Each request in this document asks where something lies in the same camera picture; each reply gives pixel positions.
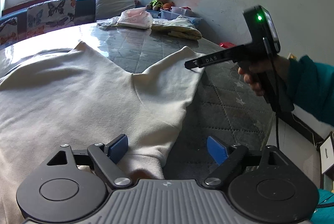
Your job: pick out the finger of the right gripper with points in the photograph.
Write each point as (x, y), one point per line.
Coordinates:
(209, 59)

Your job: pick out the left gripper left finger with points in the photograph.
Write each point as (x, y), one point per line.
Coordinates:
(105, 158)

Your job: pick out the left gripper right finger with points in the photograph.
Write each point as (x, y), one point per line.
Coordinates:
(230, 161)

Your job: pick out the cream sweatshirt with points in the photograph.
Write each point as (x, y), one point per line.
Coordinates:
(81, 98)

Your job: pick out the teal sleeve right forearm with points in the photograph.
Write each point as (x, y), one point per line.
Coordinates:
(310, 86)

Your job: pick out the pink clothes in plastic bag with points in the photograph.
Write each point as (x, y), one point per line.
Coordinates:
(137, 18)

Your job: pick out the red plastic stool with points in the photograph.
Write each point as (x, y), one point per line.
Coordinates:
(227, 45)

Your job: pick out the grey quilted star table cover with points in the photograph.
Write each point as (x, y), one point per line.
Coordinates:
(222, 105)

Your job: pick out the folded yellow floral blanket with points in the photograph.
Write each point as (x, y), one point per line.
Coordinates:
(180, 27)

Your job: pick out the clear plastic storage box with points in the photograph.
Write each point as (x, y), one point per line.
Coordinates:
(177, 11)

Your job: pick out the orange plush toy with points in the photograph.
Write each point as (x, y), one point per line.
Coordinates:
(168, 6)

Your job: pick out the brown teddy bear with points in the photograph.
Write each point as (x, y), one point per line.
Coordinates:
(156, 5)

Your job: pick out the white crumpled cloth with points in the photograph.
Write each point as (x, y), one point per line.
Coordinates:
(108, 23)

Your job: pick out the grey square pillow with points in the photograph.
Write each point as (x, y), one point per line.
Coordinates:
(110, 8)

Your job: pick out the blue bench sofa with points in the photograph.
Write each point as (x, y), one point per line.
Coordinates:
(84, 13)

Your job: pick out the large butterfly pillow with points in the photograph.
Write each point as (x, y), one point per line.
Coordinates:
(50, 16)

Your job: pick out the small butterfly pillow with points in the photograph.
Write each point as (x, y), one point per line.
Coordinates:
(9, 32)

